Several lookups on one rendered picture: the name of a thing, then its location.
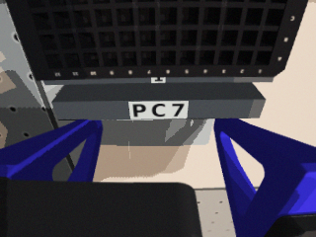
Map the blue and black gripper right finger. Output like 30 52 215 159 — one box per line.
213 118 316 237

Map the grey perforated base plate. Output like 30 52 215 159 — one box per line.
0 0 236 237

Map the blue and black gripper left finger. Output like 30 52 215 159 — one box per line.
0 119 103 182

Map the black well plate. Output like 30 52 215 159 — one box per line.
6 0 308 81

